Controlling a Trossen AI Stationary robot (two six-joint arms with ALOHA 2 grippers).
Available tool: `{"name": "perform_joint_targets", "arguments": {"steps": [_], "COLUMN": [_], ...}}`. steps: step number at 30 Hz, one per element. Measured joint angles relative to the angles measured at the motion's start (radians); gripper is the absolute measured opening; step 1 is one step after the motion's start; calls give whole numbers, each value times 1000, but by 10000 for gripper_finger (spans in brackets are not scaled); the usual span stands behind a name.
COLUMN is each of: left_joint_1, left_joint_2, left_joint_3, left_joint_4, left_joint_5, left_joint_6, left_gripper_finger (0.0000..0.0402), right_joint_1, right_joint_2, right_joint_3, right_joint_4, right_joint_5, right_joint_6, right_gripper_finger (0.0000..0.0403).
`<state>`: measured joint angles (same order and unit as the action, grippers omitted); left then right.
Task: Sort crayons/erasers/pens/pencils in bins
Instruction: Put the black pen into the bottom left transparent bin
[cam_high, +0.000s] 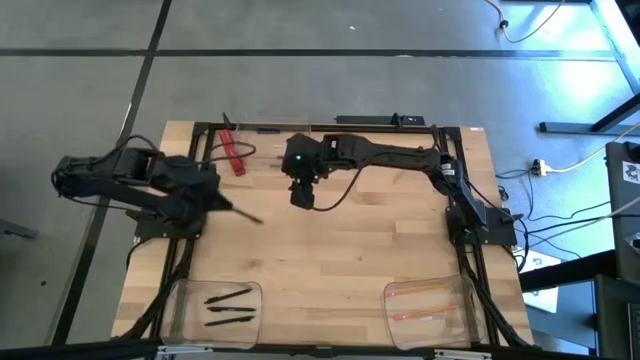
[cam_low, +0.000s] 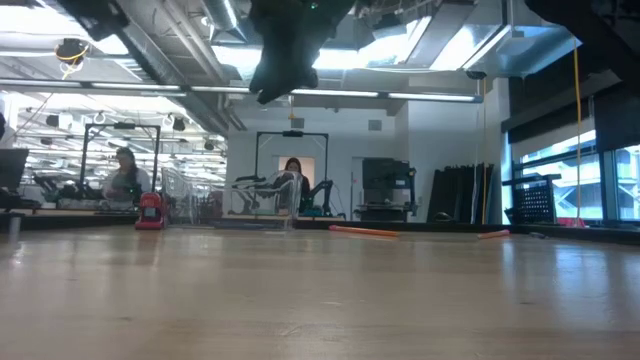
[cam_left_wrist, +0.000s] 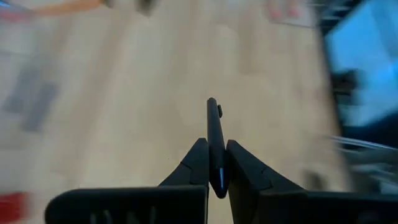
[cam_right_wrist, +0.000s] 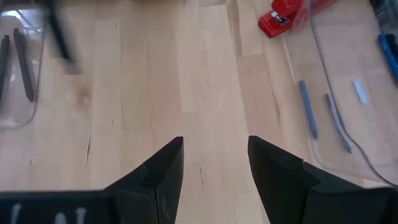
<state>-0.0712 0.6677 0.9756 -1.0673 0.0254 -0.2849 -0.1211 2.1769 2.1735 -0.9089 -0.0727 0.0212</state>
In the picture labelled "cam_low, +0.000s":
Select clear plastic bin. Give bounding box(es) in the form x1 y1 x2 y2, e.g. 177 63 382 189
160 167 305 232

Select long ceiling light bar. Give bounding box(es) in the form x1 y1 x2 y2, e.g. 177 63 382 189
0 77 485 105

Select person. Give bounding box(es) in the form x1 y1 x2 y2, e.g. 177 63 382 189
279 157 312 214
102 146 154 211

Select black equipment cabinet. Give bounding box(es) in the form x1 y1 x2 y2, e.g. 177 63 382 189
359 156 419 223

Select red stapler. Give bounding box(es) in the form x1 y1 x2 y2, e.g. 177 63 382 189
133 191 170 231

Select black curtain panels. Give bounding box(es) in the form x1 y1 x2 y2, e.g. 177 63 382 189
426 162 503 226

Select black perforated cart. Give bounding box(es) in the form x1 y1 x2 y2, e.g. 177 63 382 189
501 173 563 226

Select black monitor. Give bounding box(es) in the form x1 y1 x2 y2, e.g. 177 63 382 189
0 147 30 192

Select black station frame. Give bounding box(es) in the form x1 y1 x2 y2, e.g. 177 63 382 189
253 129 331 216
78 121 162 201

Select black ceiling cable reel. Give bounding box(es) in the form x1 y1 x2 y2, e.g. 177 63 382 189
53 37 91 81

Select yellow hanging cord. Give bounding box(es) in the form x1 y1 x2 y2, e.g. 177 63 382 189
571 37 585 225

